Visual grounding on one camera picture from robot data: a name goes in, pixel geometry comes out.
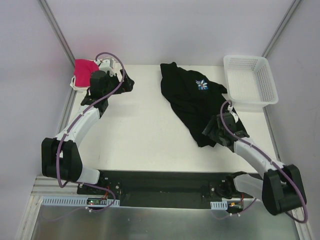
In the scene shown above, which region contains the black daisy print t-shirt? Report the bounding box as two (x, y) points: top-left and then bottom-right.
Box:
(159, 62), (251, 148)

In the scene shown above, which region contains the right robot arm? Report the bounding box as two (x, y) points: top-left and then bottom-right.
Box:
(202, 112), (307, 216)

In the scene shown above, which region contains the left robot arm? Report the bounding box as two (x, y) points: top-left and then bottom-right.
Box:
(41, 69), (135, 195)

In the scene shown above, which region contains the white folded t-shirt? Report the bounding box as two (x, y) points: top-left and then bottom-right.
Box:
(69, 57), (121, 94)

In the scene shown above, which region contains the pink folded t-shirt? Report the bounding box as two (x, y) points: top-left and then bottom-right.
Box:
(73, 59), (99, 88)

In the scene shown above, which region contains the white plastic basket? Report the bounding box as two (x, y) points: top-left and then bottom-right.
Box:
(223, 55), (279, 112)

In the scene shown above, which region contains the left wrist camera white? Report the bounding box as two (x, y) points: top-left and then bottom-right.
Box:
(94, 57), (117, 77)

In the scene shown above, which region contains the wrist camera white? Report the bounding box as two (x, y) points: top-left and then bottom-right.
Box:
(227, 105), (239, 123)
(94, 57), (117, 77)

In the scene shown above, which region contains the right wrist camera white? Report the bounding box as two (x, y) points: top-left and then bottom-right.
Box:
(227, 105), (239, 123)

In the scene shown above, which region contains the right white cable duct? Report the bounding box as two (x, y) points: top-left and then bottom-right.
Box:
(210, 201), (228, 211)

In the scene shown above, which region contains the white cable duct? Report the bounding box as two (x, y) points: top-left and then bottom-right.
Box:
(42, 196), (120, 208)
(210, 201), (228, 211)

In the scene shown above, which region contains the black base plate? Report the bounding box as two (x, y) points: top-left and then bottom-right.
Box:
(76, 169), (255, 208)

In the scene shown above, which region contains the left white cable duct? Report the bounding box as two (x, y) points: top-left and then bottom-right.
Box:
(42, 196), (120, 208)

